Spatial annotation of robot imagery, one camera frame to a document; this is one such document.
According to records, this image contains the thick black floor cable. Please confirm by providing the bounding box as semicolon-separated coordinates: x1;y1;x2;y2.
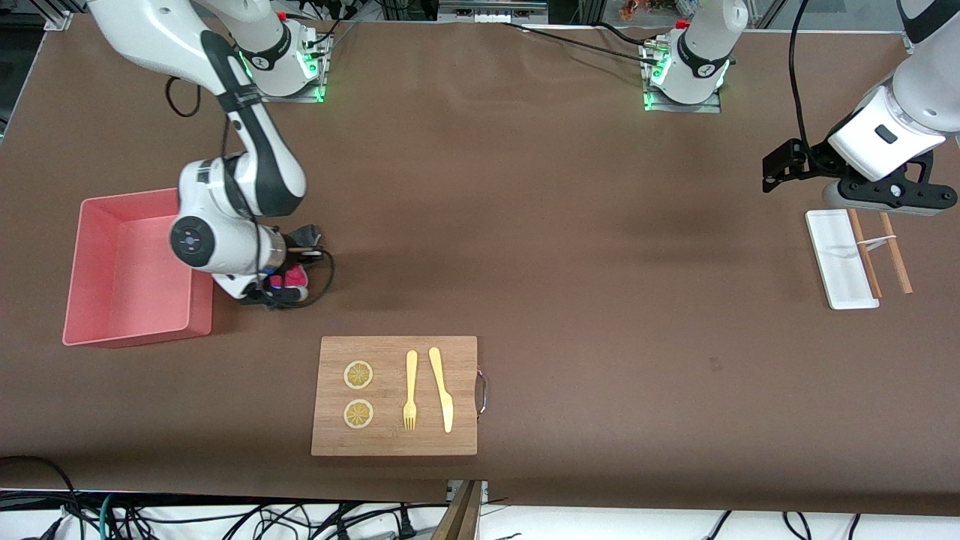
0;455;80;526

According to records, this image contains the grey and red cloth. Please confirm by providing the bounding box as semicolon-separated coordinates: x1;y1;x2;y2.
279;223;323;292

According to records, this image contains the brown table cover sheet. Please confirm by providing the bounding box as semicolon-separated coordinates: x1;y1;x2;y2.
0;15;960;518

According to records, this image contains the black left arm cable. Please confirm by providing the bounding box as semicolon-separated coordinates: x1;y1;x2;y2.
787;0;812;151

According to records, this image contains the wooden cutting board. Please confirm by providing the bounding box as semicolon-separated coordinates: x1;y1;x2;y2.
310;335;488;457

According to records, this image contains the wooden beam piece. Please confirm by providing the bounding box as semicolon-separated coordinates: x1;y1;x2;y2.
431;480;482;540

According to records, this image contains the white rack base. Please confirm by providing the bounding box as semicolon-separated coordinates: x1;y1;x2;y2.
805;208;899;311

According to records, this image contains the grey power strip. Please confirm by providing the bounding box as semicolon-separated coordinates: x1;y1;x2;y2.
439;0;548;23

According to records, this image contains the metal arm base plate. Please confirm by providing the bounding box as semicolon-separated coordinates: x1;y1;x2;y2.
247;30;326;104
643;41;722;114

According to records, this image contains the wooden rack rod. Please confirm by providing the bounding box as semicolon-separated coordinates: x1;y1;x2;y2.
847;208;884;299
878;211;914;296

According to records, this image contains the long black table cable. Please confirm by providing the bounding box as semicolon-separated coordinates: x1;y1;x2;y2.
499;21;668;65

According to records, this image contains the yellow plastic fork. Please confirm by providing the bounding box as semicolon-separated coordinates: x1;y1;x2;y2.
403;350;419;431

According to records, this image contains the pink plastic bin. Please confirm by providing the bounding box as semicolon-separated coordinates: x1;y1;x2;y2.
62;187;217;348

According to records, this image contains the yellow plastic knife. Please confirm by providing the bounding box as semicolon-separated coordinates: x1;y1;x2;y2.
428;346;455;434

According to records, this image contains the short black table cable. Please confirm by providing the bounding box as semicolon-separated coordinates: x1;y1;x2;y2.
596;21;653;47

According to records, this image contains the small metal bracket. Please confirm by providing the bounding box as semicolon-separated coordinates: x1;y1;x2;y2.
446;480;490;505

